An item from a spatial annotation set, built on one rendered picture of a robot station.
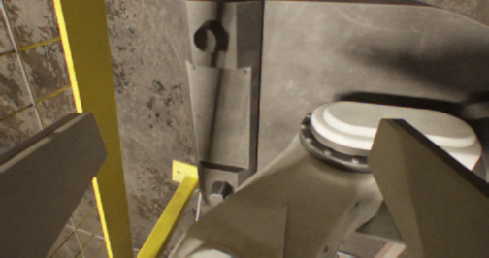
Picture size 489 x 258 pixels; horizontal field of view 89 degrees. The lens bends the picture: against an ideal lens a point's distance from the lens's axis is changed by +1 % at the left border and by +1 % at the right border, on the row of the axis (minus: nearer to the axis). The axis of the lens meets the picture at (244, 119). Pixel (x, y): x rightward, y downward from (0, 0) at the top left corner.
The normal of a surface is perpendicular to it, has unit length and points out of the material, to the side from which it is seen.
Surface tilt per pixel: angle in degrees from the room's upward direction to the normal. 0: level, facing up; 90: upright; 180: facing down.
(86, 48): 90
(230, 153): 0
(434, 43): 0
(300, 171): 90
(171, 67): 0
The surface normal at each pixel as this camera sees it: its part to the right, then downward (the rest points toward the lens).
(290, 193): 0.01, -0.85
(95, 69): 0.96, 0.28
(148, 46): -0.22, 0.51
